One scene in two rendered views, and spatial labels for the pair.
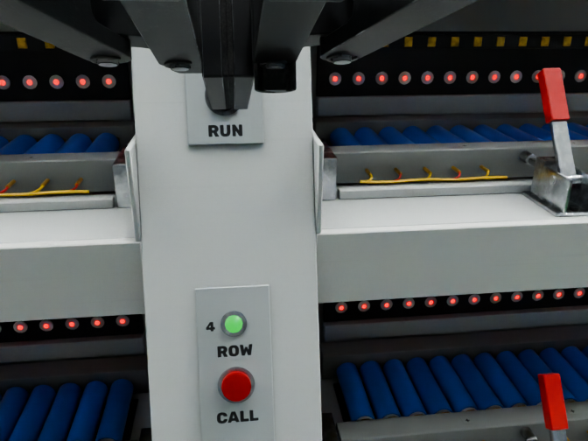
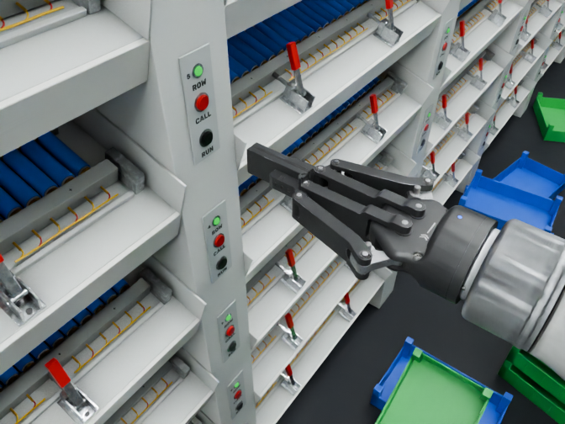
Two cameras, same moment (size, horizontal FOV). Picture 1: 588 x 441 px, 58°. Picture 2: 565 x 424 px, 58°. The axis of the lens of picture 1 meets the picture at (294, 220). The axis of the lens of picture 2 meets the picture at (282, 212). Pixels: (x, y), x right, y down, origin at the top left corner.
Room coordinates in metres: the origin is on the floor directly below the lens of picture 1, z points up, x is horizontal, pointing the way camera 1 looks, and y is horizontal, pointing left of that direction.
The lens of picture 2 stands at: (-0.08, 0.31, 1.32)
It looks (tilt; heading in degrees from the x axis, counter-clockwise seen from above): 43 degrees down; 313
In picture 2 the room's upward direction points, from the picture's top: straight up
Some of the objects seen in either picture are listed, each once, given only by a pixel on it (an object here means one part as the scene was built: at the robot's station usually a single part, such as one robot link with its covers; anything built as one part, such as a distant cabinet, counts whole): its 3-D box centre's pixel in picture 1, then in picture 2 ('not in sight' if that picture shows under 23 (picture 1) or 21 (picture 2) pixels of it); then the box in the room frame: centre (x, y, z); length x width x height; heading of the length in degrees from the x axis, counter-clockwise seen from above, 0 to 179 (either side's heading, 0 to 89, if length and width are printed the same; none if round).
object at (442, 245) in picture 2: not in sight; (426, 240); (0.03, 0.00, 1.01); 0.09 x 0.08 x 0.07; 6
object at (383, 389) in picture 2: not in sight; (440, 399); (0.06, -0.46, 0.04); 0.30 x 0.20 x 0.08; 7
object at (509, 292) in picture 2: not in sight; (514, 280); (-0.04, 0.00, 1.01); 0.09 x 0.06 x 0.09; 96
